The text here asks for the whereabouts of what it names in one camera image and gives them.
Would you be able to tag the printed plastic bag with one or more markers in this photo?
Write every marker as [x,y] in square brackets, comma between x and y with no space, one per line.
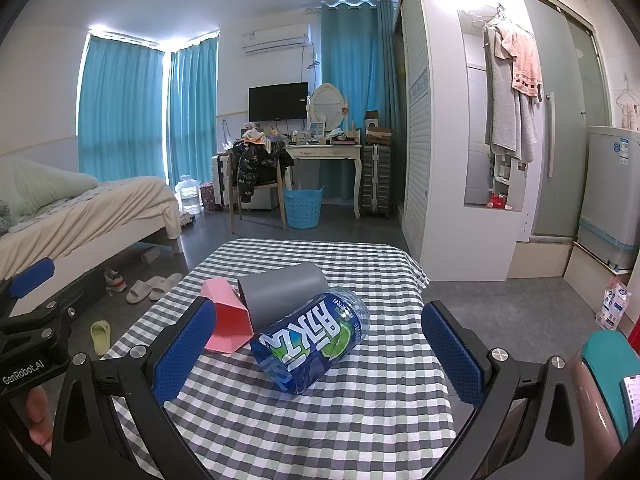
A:
[612,305]

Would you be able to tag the pink towel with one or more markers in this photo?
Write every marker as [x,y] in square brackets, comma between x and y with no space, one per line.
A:
[525,67]

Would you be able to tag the white sneaker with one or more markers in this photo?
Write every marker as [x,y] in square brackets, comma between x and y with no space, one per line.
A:
[115,280]

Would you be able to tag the clear water jug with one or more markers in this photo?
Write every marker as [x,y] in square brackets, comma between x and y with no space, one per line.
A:
[189,197]

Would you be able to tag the dark ribbed suitcase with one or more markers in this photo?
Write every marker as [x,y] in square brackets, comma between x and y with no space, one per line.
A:
[376,180]

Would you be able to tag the white suitcase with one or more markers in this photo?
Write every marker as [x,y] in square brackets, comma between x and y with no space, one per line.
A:
[220,180]

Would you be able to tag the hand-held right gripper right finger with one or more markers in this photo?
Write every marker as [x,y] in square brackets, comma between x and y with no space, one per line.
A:
[452,360]

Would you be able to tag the tall teal curtain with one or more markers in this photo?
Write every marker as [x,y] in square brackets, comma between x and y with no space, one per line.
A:
[357,70]

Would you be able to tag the smartphone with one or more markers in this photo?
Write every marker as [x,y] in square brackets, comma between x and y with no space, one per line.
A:
[631,402]

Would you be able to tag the yellow green slipper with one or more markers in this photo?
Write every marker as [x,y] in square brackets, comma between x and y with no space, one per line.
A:
[100,337]

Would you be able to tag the blue label plastic bottle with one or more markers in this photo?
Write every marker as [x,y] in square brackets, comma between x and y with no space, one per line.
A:
[300,347]

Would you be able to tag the white wardrobe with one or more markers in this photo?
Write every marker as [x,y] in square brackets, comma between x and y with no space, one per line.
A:
[440,160]

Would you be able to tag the frosted glass door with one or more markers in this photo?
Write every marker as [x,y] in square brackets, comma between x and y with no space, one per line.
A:
[565,110]

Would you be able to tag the dark patterned jacket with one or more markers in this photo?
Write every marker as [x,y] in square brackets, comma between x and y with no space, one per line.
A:
[250,170]

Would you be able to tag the pink patterned bag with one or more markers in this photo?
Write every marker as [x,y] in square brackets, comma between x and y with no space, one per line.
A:
[210,197]

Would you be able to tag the oval white vanity mirror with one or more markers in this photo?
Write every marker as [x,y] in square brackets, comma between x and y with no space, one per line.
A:
[327,105]

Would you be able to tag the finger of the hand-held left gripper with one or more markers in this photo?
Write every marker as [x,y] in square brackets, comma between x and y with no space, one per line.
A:
[32,277]

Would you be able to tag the pale green duvet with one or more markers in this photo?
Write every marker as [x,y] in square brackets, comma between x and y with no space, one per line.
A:
[45,180]

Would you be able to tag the teal cloth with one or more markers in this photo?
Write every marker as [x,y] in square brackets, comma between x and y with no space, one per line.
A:
[602,365]

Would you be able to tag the black television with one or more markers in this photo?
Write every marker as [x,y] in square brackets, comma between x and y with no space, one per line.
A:
[277,101]

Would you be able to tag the white air conditioner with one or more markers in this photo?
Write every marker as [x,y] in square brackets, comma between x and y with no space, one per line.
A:
[275,37]

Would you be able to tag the grey towel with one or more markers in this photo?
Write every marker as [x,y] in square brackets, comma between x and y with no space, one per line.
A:
[502,120]

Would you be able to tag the white dressing table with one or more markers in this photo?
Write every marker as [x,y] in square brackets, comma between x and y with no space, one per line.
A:
[325,151]

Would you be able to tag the grey cup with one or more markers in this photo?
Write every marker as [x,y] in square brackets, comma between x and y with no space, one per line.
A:
[280,295]

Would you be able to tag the white slipper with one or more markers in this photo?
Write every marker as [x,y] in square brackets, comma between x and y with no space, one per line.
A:
[165,285]
[137,292]

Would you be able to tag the person's left hand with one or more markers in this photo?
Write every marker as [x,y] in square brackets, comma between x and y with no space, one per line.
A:
[40,417]

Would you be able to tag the wooden chair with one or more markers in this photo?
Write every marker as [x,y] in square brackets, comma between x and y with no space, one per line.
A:
[280,195]

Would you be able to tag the white washing machine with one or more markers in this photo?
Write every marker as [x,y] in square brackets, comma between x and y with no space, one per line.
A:
[607,200]

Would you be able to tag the blue laundry basket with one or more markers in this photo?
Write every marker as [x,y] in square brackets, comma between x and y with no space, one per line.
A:
[302,207]

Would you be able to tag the cardboard boxes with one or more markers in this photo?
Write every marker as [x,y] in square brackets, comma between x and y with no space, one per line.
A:
[378,132]

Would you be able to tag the grey checkered tablecloth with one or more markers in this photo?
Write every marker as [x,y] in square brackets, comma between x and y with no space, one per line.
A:
[350,420]

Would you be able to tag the bed with cream sheet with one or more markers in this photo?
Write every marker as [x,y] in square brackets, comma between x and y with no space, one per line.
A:
[90,220]

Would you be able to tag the wide teal curtain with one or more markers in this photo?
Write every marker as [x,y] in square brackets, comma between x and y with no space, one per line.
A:
[120,105]

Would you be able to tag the pile of light clothes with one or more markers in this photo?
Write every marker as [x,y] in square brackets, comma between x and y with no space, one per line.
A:
[255,137]

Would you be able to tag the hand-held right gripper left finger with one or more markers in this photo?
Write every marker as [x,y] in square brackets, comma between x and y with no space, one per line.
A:
[184,352]

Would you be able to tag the pink cup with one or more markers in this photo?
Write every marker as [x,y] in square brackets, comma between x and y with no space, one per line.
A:
[227,320]

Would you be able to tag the narrow teal curtain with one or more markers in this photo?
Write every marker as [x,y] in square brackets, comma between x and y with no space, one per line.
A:
[192,110]

